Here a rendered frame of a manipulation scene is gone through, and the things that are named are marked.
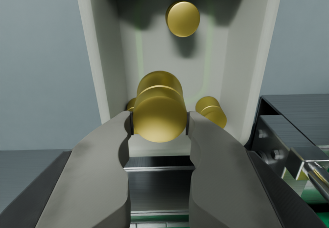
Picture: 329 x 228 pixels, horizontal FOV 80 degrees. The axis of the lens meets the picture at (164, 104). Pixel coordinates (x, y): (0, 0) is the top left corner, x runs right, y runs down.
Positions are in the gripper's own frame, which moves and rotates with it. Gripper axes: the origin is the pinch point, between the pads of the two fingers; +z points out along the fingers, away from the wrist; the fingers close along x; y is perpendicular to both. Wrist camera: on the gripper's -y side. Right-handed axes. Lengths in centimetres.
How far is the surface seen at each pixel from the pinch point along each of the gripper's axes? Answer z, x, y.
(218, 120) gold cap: 10.7, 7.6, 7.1
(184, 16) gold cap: 10.6, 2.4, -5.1
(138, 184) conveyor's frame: 8.5, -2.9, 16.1
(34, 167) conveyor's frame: 12.2, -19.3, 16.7
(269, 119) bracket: 9.3, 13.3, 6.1
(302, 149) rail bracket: 3.0, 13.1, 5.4
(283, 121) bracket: 8.9, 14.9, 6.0
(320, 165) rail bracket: 1.5, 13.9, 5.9
